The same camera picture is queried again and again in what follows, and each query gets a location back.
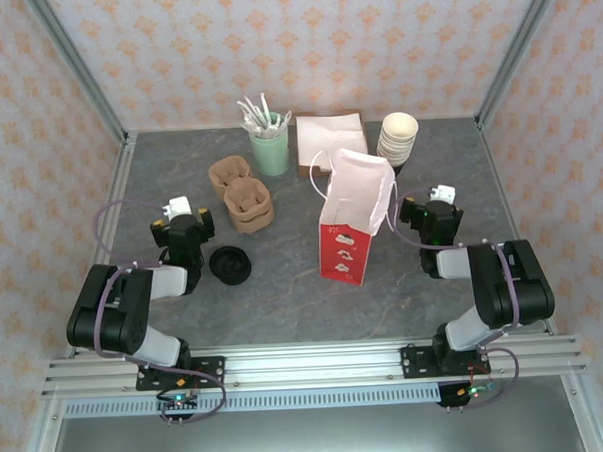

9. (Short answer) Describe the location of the red white paper bag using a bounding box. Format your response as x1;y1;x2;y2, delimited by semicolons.
307;145;404;290

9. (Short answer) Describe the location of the black cup lid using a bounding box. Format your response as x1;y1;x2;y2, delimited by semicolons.
207;243;253;289

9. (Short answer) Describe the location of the stack of paper cups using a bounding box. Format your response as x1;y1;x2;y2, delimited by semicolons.
375;111;422;178

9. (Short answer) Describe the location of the mint green holder cup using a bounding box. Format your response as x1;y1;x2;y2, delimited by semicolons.
249;111;291;178

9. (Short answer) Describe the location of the small circuit board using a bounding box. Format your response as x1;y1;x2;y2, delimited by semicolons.
436;379;499;411
156;390;201;424

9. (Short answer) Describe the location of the grey metal sheet panel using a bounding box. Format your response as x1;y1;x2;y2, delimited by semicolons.
39;396;593;452

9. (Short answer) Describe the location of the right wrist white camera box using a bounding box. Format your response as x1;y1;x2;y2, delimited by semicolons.
428;182;457;206

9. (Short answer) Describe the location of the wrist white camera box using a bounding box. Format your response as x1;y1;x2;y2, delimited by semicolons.
428;182;457;206
160;195;193;219

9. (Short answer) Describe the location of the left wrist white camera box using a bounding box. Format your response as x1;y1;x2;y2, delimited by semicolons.
160;195;193;219

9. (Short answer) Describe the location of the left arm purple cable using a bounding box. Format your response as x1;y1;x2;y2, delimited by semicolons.
88;195;230;429

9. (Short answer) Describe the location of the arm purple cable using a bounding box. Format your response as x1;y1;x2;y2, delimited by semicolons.
88;195;230;429
387;189;524;414

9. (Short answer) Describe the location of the aluminium side rail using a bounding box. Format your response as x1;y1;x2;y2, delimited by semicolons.
56;132;148;358
476;117;557;339

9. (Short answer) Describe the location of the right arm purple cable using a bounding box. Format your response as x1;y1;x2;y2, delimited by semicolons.
387;189;524;414

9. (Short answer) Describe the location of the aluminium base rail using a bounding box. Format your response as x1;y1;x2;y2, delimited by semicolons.
39;331;588;399

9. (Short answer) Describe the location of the aluminium frame post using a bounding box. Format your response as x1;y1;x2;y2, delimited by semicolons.
469;0;573;129
24;0;132;149

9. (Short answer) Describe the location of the slotted grey cable duct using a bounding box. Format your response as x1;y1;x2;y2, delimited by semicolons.
63;383;440;421

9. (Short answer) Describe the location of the aluminium frame leg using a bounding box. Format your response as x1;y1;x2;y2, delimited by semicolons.
16;396;67;452
560;372;603;452

